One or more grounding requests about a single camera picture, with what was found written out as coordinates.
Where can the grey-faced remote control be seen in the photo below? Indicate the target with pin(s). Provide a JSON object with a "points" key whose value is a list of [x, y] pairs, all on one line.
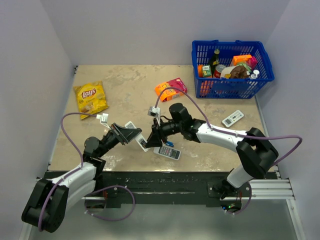
{"points": [[167, 152]]}

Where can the black table front rail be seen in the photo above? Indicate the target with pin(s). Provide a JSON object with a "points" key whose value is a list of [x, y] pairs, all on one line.
{"points": [[164, 188]]}

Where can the white long remote control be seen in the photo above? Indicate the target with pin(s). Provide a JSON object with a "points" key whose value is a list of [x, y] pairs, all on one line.
{"points": [[139, 138]]}

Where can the orange pink box in basket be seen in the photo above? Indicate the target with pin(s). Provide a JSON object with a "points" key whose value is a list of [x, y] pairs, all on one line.
{"points": [[248, 61]]}

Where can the brown snack packet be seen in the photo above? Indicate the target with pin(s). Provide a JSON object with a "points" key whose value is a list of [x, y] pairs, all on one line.
{"points": [[235, 72]]}

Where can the orange pink sponge box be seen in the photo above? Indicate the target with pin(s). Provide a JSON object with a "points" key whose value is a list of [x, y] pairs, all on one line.
{"points": [[170, 89]]}

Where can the aluminium frame rail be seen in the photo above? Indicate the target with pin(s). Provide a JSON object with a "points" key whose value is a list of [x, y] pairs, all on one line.
{"points": [[272, 189]]}

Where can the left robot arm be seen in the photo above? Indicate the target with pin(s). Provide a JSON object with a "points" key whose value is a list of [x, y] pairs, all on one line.
{"points": [[51, 198]]}

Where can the dark glass bottle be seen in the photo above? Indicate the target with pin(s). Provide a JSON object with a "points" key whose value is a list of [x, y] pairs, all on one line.
{"points": [[214, 60]]}

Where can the blue battery right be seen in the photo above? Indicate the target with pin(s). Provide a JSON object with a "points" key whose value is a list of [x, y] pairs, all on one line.
{"points": [[169, 144]]}

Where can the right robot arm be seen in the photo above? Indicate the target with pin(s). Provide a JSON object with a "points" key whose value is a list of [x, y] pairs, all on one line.
{"points": [[255, 152]]}

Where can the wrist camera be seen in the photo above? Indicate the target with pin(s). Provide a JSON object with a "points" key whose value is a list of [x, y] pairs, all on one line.
{"points": [[103, 119], [155, 112]]}

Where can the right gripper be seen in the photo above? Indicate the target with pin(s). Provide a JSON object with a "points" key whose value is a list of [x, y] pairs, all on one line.
{"points": [[154, 140]]}

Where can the blue plastic basket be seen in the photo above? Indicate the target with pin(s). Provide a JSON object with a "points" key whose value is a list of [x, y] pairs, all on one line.
{"points": [[221, 88]]}

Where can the small white remote control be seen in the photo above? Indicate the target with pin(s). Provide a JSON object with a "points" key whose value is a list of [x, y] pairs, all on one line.
{"points": [[232, 118]]}

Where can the black battery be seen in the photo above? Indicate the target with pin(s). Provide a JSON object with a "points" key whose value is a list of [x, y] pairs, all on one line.
{"points": [[142, 142]]}

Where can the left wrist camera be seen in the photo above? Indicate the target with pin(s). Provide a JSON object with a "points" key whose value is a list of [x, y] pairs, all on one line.
{"points": [[103, 119]]}

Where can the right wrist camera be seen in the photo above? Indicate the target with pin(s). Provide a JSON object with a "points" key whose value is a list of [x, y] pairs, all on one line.
{"points": [[155, 112]]}

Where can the green yellow carton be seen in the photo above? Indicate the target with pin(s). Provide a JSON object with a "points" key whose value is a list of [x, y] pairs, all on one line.
{"points": [[206, 71]]}

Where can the white bottle cap item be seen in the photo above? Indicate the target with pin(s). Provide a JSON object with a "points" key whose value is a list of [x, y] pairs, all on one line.
{"points": [[254, 75]]}

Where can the yellow Lays chips bag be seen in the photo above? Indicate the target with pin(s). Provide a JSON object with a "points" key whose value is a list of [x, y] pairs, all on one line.
{"points": [[91, 98]]}

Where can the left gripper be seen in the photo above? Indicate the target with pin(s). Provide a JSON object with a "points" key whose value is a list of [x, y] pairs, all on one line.
{"points": [[126, 135]]}

